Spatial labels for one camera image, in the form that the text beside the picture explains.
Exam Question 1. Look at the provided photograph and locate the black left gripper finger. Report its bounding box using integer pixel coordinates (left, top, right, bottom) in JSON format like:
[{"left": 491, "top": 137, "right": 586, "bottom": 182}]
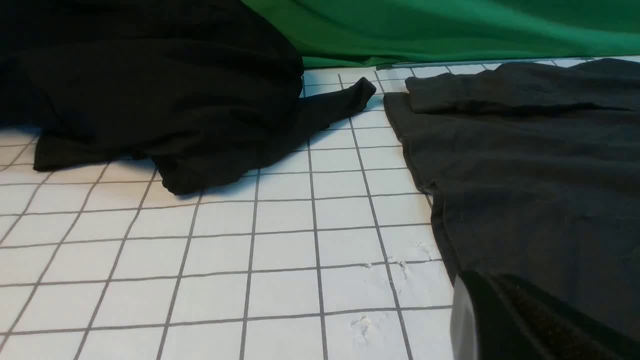
[{"left": 450, "top": 271, "right": 640, "bottom": 360}]

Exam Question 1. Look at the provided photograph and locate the gray long sleeve shirt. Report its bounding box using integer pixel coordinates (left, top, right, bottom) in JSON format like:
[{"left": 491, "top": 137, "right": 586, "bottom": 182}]
[{"left": 383, "top": 58, "right": 640, "bottom": 340}]

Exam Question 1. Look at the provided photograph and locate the green backdrop cloth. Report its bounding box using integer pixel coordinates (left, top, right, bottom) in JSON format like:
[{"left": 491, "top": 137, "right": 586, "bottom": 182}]
[{"left": 246, "top": 0, "right": 640, "bottom": 68}]

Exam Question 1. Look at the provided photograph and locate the black crumpled garment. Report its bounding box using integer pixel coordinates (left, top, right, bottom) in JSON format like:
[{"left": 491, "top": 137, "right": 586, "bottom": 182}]
[{"left": 0, "top": 0, "right": 377, "bottom": 196}]

